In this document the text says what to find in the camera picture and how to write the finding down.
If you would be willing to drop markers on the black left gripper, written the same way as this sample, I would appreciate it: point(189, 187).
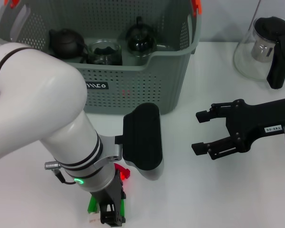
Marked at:
point(109, 192)

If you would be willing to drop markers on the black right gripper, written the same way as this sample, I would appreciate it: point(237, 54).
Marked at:
point(256, 121)

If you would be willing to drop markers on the green stepped brick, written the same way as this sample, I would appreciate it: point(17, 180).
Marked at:
point(124, 206)
point(92, 204)

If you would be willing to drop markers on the glass teacup with black base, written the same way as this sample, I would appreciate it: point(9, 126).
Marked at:
point(105, 53)
point(141, 40)

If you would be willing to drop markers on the grey perforated storage bin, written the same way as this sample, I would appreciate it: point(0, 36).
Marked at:
point(145, 83)

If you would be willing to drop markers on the short white studded brick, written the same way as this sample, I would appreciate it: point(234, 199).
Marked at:
point(94, 218)

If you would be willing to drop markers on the red slope brick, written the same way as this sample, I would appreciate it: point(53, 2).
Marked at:
point(122, 176)

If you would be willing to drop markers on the dark red arch brick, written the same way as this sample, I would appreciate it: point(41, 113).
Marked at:
point(126, 170)

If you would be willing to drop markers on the black clay teapot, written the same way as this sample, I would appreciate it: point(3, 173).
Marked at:
point(66, 44)

